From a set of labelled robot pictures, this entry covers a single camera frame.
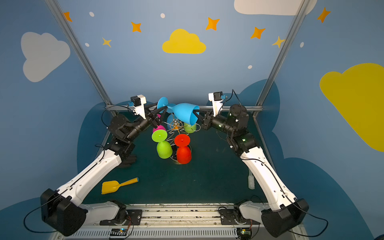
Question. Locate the horizontal aluminium back rail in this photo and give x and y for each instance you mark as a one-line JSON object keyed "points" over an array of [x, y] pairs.
{"points": [[203, 108]]}

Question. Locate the left green circuit board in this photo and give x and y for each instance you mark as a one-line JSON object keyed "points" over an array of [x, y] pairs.
{"points": [[119, 233]]}

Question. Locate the left aluminium corner post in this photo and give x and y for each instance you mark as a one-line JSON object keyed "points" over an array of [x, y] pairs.
{"points": [[64, 24]]}

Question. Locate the aluminium corner post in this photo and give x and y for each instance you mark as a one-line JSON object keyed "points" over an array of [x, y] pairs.
{"points": [[64, 24], [290, 37]]}

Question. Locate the white cleaning brush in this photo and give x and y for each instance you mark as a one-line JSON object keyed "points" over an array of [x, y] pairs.
{"points": [[251, 181]]}

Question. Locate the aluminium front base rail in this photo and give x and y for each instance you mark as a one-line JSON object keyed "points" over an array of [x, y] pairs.
{"points": [[206, 221]]}

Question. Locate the gold wire glass rack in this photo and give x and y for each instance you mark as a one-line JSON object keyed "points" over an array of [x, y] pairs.
{"points": [[172, 133]]}

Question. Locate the blue wine glass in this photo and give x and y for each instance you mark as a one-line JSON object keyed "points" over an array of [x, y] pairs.
{"points": [[184, 111], [171, 121]]}

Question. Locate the green circuit board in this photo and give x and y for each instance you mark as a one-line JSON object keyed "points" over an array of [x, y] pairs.
{"points": [[244, 234], [119, 233]]}

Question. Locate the red wine glass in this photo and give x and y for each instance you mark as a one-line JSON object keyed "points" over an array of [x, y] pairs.
{"points": [[184, 154]]}

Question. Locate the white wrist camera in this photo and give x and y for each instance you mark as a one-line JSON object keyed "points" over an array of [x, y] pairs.
{"points": [[217, 99], [138, 103]]}

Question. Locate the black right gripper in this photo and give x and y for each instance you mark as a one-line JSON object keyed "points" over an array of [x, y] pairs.
{"points": [[206, 118]]}

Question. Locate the black glove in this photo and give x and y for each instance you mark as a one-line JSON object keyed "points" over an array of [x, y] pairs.
{"points": [[127, 162]]}

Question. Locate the yellow plastic scoop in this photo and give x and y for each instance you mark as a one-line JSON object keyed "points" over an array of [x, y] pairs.
{"points": [[113, 186]]}

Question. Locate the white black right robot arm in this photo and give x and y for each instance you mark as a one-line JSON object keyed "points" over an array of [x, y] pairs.
{"points": [[282, 211]]}

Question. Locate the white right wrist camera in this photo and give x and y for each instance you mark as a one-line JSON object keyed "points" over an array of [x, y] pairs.
{"points": [[217, 99]]}

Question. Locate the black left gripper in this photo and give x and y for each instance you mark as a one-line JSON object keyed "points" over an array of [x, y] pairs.
{"points": [[149, 117]]}

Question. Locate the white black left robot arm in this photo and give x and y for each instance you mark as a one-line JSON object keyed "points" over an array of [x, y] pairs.
{"points": [[63, 209]]}

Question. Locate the back green wine glass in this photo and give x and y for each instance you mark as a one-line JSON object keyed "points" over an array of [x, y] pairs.
{"points": [[189, 129]]}

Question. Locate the right green circuit board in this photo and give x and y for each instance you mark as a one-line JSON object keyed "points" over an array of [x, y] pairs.
{"points": [[244, 234]]}

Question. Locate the pink wine glass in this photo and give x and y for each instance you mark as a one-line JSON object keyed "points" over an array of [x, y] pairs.
{"points": [[159, 127]]}

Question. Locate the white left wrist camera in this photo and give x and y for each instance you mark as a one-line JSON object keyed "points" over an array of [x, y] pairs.
{"points": [[138, 103]]}

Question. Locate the green wine glass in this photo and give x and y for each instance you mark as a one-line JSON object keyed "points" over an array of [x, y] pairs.
{"points": [[164, 148], [189, 129]]}

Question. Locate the right aluminium corner post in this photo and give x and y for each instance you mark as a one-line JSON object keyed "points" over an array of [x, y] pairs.
{"points": [[290, 37]]}

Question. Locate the front green wine glass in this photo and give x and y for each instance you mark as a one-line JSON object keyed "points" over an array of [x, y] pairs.
{"points": [[164, 148]]}

